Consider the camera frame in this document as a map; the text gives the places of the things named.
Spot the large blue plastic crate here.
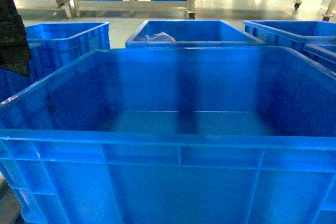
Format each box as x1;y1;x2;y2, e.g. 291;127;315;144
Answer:
1;47;335;223

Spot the blue crate with plastic bag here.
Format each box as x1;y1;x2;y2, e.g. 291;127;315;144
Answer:
125;20;265;48

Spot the blue crate behind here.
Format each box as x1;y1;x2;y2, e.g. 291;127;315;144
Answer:
1;22;110;101

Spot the steel rack in background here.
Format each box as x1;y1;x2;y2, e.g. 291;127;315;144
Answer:
14;0;195;19

